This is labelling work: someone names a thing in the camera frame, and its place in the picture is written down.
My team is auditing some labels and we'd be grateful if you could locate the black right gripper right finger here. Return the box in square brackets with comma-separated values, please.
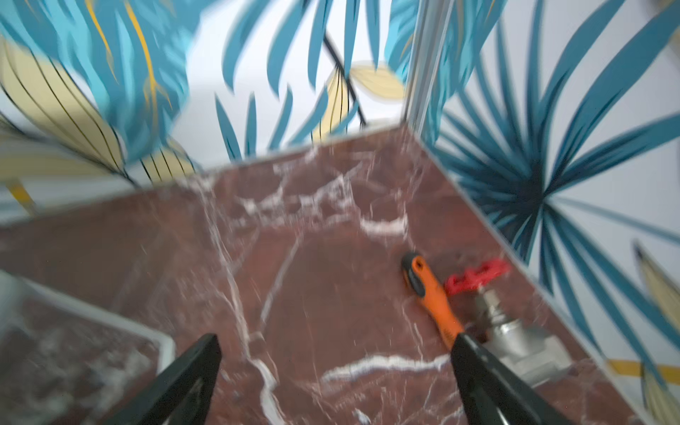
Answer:
[451, 333, 571, 425]

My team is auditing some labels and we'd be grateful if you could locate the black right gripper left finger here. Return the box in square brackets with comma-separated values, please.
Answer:
[106, 334, 222, 425]

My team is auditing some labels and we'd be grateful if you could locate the white two-tier shelf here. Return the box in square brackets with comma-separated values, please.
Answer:
[1, 272, 175, 424]

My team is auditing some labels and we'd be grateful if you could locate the metal valve red handle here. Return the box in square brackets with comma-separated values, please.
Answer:
[444, 258, 573, 387]

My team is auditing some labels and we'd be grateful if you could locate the orange handled screwdriver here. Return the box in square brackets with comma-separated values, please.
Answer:
[400, 251, 464, 351]

